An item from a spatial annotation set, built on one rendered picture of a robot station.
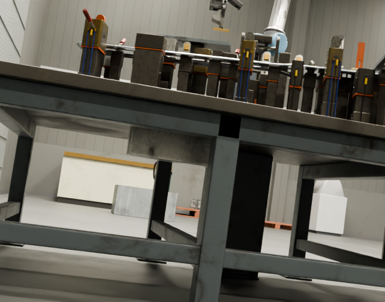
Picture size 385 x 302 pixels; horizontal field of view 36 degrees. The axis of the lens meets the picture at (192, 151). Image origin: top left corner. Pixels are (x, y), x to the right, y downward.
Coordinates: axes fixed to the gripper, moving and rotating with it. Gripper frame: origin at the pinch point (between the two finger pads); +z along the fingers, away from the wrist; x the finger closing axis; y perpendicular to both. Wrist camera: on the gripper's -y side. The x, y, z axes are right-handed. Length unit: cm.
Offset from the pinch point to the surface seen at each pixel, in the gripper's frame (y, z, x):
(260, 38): -17.8, 7.8, 17.2
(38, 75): 60, 57, 113
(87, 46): 58, 30, 46
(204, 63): 7.3, 24.9, 22.5
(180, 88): 17, 40, 34
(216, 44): 1.7, 10.1, 3.4
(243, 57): -7, 28, 54
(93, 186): 131, 90, -735
